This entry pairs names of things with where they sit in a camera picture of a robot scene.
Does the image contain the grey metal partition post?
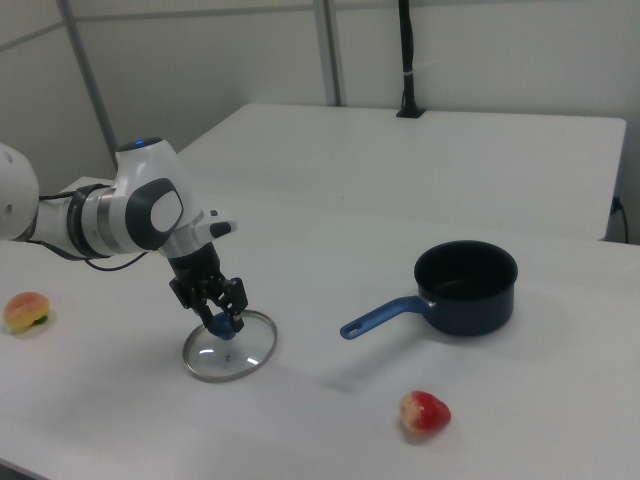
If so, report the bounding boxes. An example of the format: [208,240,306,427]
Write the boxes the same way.
[313,0,347,107]
[55,0,120,177]

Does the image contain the red toy strawberry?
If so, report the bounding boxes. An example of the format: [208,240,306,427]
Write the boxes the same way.
[398,390,452,442]

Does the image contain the white rectangular table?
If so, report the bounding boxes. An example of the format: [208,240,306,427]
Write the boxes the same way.
[172,103,628,242]

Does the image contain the black camera stand pole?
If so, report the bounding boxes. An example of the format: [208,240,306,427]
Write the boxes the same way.
[396,0,426,119]

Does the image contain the toy peach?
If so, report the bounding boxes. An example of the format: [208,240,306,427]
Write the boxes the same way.
[2,291,51,335]

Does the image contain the black power cable with plug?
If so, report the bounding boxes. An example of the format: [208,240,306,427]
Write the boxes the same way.
[610,195,630,244]

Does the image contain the dark pot with blue handle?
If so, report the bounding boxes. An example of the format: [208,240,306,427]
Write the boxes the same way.
[339,240,519,342]

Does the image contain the glass lid with blue knob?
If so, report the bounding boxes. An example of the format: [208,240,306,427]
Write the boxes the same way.
[182,308,279,384]

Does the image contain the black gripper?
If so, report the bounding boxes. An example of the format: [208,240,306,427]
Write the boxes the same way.
[166,243,250,333]

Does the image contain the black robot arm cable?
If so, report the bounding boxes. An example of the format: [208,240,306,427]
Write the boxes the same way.
[22,187,161,273]

